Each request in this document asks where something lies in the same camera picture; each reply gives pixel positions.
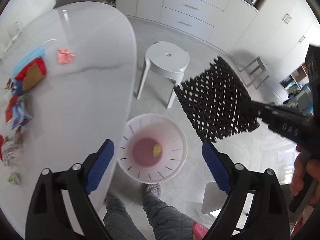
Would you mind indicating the white drawer cabinet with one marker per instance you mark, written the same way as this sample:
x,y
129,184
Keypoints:
x,y
209,20

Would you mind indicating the red cardboard piece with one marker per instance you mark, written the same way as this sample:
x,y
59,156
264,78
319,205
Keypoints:
x,y
31,74

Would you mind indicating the red snack packet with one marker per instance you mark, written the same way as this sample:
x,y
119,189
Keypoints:
x,y
9,111

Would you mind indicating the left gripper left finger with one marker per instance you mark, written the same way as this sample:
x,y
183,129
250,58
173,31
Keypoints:
x,y
47,216

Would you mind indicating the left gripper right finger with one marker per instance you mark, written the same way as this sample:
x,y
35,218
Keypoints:
x,y
255,207

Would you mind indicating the blue white crushed carton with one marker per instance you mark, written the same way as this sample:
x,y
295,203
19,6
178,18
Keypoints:
x,y
22,111

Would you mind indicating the red crumpled paper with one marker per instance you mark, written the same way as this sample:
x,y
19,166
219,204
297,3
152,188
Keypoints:
x,y
1,143

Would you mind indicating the black foam net sleeve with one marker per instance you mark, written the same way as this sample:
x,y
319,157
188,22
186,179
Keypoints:
x,y
211,102

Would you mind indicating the blue crumpled wrapper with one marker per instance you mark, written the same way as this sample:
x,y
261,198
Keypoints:
x,y
15,87

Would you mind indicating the white pink trash bin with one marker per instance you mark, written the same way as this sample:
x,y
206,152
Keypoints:
x,y
153,149

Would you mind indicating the pink crumpled paper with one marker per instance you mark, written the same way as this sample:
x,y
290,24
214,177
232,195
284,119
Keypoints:
x,y
65,56

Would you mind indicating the blue face mask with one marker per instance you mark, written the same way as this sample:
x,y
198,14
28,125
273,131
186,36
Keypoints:
x,y
37,52

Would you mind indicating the white plastic stool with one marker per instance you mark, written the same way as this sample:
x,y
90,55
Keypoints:
x,y
165,59

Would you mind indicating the tall white wardrobe cabinet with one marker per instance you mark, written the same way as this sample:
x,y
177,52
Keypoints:
x,y
279,32

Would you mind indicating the green crumpled paper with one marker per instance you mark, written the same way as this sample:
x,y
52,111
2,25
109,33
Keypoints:
x,y
14,179

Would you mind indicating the clear labelled plastic bag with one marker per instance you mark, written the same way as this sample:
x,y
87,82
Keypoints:
x,y
11,148

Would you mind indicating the person grey quilted legs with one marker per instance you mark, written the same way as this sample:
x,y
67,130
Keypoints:
x,y
166,221

